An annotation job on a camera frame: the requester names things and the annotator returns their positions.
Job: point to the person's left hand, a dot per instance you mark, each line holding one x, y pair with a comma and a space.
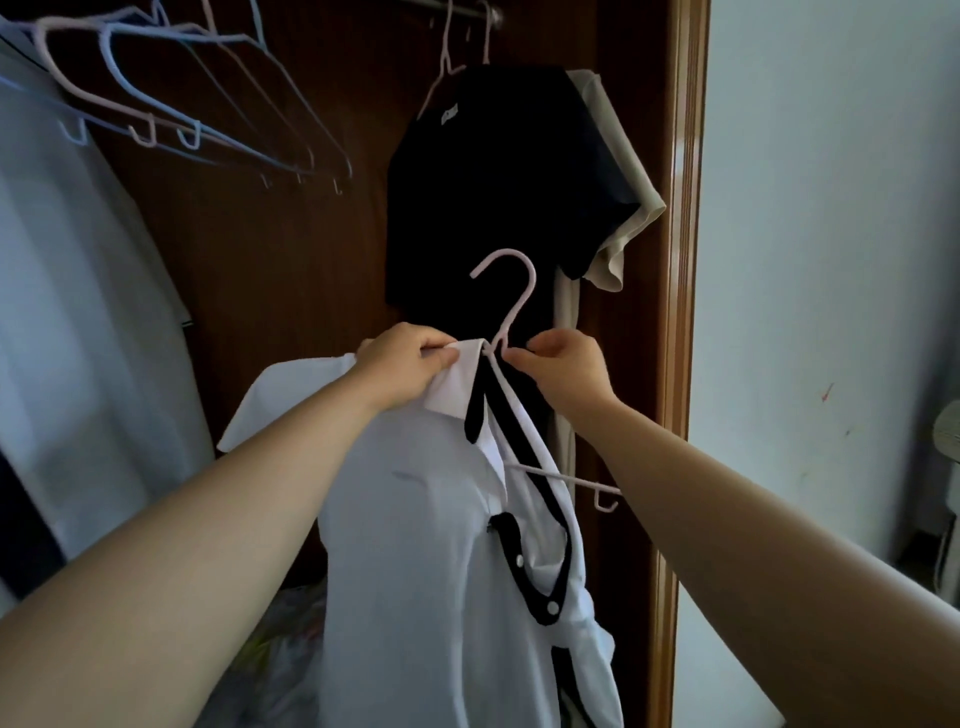
401, 367

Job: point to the person's right hand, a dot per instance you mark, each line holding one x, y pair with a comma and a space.
570, 371

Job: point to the pink hanger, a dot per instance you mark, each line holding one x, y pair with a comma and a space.
444, 45
517, 313
486, 34

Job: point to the cream t-shirt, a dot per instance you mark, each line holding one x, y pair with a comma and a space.
637, 195

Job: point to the black t-shirt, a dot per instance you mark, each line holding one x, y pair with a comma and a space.
487, 187

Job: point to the white polo shirt black trim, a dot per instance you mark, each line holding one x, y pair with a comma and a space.
412, 585

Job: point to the person's right forearm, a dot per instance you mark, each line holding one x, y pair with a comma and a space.
787, 585

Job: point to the person's left forearm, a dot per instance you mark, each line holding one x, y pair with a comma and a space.
165, 585

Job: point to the metal closet rod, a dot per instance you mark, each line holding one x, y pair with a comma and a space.
457, 9

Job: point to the white shirt dark trim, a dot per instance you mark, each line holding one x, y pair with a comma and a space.
82, 337

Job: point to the white standing fan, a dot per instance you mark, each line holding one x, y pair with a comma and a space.
949, 427

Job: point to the black hanging garment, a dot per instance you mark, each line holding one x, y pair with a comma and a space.
26, 540

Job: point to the row of pastel hangers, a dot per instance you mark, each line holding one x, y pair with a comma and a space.
105, 52

